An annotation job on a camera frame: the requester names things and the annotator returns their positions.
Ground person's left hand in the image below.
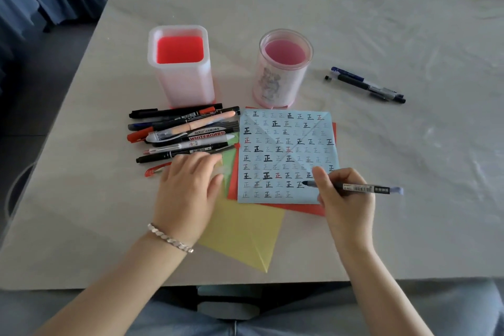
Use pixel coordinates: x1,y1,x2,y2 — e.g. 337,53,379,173
152,152,225,248

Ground person's right hand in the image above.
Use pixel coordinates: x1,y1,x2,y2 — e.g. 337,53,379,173
311,166,377,255

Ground navy pen with lavender end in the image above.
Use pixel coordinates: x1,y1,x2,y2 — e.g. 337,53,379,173
302,180,405,196

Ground red gel pen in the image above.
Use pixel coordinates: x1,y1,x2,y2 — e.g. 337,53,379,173
144,142,242,178

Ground red paper sheet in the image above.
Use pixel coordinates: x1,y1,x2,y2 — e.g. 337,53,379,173
227,122,338,217

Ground thin black fineliner pen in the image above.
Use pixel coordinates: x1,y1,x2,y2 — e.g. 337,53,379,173
136,142,229,164

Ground green paper sheet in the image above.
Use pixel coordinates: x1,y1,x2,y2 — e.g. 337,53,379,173
220,134,239,197

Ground white pen with black label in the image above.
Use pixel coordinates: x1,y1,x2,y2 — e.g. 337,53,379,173
143,133,236,156

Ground yellow paper sheet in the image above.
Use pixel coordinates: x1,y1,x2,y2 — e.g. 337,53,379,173
196,190,286,274

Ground thick black grey marker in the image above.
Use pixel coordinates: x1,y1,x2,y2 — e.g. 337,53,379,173
151,121,240,148

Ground peach pink pen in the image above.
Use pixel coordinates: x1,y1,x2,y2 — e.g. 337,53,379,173
145,110,237,145

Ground blue paper with writing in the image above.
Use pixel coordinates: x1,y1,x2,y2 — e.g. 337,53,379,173
237,108,342,205

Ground black brush pen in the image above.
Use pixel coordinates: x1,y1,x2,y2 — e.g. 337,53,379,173
149,103,224,118

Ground black marker pen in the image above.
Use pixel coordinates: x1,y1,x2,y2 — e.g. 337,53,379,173
129,108,158,120

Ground thin black pen with clip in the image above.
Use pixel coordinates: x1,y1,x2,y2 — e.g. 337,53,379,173
185,106,240,121

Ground square white red pen holder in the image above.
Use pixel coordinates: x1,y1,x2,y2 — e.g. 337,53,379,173
148,25,216,109

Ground black grey barrel pen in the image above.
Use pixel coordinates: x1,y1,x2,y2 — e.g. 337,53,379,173
337,73,407,104

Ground white pen with blue cap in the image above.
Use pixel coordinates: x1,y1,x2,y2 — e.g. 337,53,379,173
330,67,404,99

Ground round pink pen holder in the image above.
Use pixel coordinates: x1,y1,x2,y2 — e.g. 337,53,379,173
251,29,314,109

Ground person's right forearm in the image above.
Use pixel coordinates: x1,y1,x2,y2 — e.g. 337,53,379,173
340,245,434,336

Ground person's left forearm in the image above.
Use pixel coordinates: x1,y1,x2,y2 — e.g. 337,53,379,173
35,233,194,336

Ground silver link bracelet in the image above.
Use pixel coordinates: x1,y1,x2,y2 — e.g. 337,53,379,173
147,223,195,255

